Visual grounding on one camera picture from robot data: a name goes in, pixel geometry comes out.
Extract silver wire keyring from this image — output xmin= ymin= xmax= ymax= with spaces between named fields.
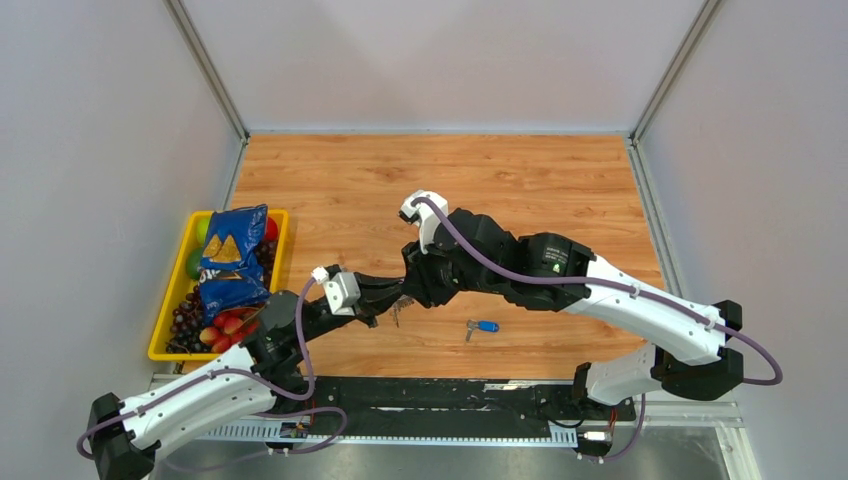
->
xmin=390 ymin=295 xmax=416 ymax=328

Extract blue capped key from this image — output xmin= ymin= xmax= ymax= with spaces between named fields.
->
xmin=465 ymin=320 xmax=500 ymax=342

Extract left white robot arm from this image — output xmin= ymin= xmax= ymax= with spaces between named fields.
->
xmin=76 ymin=268 xmax=404 ymax=479

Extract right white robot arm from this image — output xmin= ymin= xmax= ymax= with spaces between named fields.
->
xmin=399 ymin=203 xmax=744 ymax=418

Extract red apple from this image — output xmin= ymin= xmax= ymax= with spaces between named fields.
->
xmin=263 ymin=217 xmax=279 ymax=243

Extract red peach fruits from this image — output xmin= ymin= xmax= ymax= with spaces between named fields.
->
xmin=198 ymin=307 xmax=260 ymax=354

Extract blue chips bag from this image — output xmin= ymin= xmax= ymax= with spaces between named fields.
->
xmin=199 ymin=204 xmax=270 ymax=326

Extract purple grape bunch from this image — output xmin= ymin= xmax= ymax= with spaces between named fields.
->
xmin=167 ymin=241 xmax=277 ymax=352

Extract green apple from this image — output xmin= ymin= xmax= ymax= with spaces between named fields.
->
xmin=184 ymin=247 xmax=203 ymax=281

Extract lime green fruit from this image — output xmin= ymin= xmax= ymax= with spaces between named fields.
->
xmin=194 ymin=216 xmax=210 ymax=246

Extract yellow plastic tray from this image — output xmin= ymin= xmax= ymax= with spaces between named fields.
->
xmin=148 ymin=209 xmax=293 ymax=362

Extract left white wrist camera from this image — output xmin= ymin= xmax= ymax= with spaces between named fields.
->
xmin=311 ymin=267 xmax=361 ymax=317

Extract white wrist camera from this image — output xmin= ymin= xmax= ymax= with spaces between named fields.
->
xmin=311 ymin=267 xmax=361 ymax=317
xmin=398 ymin=190 xmax=449 ymax=255

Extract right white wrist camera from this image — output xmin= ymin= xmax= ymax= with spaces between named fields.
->
xmin=398 ymin=190 xmax=449 ymax=255

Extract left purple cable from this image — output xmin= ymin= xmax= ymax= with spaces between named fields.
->
xmin=75 ymin=276 xmax=350 ymax=462

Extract purple cable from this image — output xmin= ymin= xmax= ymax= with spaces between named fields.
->
xmin=410 ymin=195 xmax=784 ymax=464
xmin=75 ymin=276 xmax=350 ymax=462

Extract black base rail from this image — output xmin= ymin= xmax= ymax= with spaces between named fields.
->
xmin=271 ymin=376 xmax=637 ymax=441

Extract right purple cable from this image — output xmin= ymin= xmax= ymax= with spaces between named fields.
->
xmin=410 ymin=195 xmax=784 ymax=464

